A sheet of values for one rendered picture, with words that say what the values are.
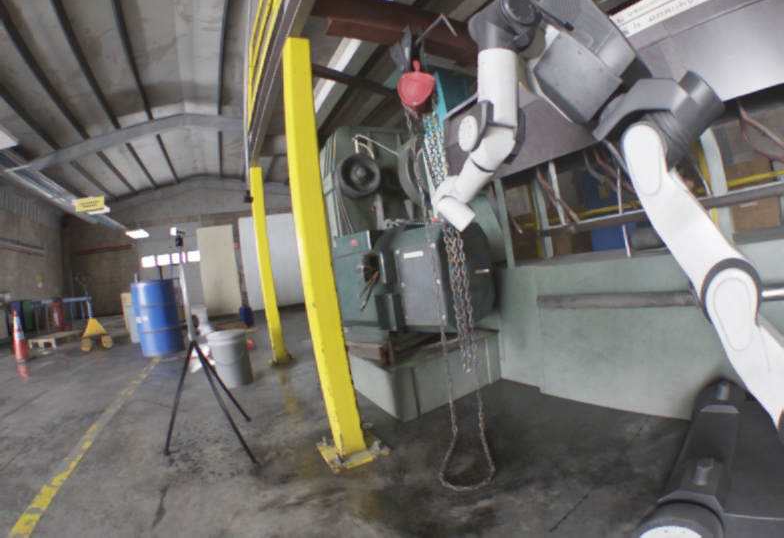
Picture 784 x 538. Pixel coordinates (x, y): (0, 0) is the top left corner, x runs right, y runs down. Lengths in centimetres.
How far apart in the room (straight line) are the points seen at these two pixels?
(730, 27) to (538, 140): 95
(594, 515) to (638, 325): 66
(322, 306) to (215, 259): 607
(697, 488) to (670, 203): 56
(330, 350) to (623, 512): 104
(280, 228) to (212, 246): 153
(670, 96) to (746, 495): 81
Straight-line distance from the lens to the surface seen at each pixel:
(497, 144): 71
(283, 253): 711
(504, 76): 71
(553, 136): 144
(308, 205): 115
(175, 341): 418
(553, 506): 101
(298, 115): 126
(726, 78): 126
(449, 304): 126
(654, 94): 77
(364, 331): 156
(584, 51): 79
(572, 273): 135
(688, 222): 74
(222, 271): 710
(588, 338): 139
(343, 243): 159
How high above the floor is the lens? 73
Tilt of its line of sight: 3 degrees up
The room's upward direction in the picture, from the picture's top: 9 degrees counter-clockwise
